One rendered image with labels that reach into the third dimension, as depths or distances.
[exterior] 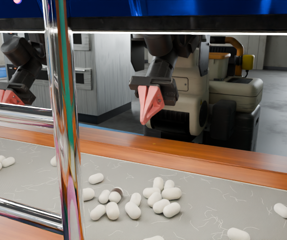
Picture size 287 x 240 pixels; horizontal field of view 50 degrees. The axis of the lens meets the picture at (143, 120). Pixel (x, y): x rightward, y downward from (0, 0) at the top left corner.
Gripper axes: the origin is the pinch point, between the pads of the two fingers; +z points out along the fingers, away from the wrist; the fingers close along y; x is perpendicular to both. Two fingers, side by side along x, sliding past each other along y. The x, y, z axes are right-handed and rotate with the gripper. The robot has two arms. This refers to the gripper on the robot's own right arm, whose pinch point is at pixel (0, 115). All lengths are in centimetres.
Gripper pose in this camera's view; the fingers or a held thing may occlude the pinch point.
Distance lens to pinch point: 92.0
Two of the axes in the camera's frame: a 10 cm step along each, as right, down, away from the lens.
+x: 2.6, 5.4, 8.0
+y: 9.2, 1.1, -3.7
